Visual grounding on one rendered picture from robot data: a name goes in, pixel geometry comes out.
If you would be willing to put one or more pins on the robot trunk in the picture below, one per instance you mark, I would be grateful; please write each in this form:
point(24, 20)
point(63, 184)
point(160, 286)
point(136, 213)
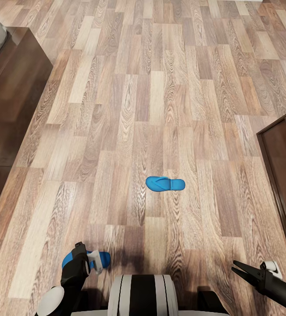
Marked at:
point(142, 295)

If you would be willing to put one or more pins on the bed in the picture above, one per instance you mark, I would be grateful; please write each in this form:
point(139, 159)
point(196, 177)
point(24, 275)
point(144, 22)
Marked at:
point(24, 71)

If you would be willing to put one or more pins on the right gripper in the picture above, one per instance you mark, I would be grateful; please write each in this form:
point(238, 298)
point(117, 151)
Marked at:
point(263, 281)

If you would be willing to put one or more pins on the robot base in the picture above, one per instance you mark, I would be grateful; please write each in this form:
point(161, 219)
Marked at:
point(208, 304)

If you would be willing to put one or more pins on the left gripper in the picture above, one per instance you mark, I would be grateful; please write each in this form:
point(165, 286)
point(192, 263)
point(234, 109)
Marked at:
point(80, 251)

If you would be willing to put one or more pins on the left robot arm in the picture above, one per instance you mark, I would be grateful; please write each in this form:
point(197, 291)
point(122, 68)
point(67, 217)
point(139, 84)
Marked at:
point(60, 301)

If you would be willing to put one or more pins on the sandal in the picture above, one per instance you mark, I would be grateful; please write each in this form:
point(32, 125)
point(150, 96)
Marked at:
point(105, 259)
point(159, 184)

